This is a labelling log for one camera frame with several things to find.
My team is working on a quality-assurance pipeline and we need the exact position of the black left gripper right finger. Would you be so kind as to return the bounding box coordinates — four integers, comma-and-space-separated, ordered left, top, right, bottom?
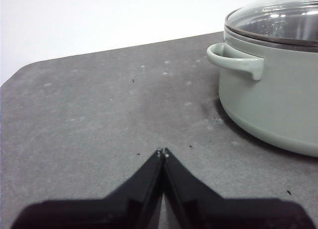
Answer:
163, 147, 316, 229

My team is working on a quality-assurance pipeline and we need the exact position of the glass lid with green knob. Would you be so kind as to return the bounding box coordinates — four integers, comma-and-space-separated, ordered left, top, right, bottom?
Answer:
224, 0, 318, 49

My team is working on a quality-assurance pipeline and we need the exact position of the pale green electric steamer pot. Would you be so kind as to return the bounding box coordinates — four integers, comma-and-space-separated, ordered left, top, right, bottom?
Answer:
206, 31, 318, 157

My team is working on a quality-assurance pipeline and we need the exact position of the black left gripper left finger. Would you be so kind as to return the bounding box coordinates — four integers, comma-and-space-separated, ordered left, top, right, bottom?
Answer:
11, 148, 165, 229

